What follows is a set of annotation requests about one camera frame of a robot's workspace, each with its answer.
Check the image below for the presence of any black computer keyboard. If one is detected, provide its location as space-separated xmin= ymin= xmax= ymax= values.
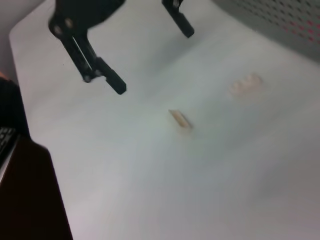
xmin=0 ymin=126 xmax=16 ymax=162

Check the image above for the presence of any grey perforated plastic basket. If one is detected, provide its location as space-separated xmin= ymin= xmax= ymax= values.
xmin=211 ymin=0 xmax=320 ymax=65

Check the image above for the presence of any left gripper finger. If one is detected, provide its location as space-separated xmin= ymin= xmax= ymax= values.
xmin=161 ymin=0 xmax=195 ymax=39

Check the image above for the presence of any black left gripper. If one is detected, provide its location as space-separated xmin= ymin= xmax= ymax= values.
xmin=48 ymin=0 xmax=128 ymax=96

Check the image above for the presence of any brown black background object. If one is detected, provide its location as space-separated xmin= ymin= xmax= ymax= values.
xmin=0 ymin=71 xmax=31 ymax=141

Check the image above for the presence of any white narrow toy brick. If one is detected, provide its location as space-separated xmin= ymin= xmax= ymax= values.
xmin=168 ymin=109 xmax=195 ymax=136

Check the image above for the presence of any dark brown wooden desk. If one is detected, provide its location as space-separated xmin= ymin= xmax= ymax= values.
xmin=0 ymin=134 xmax=74 ymax=240

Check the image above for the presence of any off-white plate toy brick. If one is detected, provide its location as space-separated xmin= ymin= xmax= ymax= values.
xmin=229 ymin=73 xmax=264 ymax=98

